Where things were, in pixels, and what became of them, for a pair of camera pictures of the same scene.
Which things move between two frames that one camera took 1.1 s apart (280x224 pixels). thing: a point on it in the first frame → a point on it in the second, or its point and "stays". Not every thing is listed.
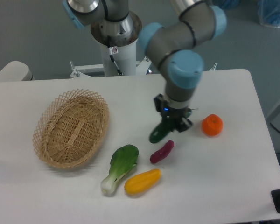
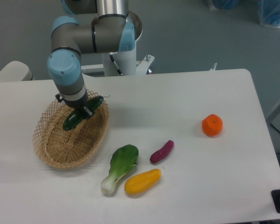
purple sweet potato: (163, 153) stays
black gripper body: (173, 115) → (77, 104)
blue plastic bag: (274, 13) stays
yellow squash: (142, 181) stays
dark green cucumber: (159, 131) → (78, 115)
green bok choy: (123, 160) stays
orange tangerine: (212, 125) stays
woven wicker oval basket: (70, 128) stays
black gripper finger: (159, 101) → (58, 96)
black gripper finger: (184, 125) → (88, 111)
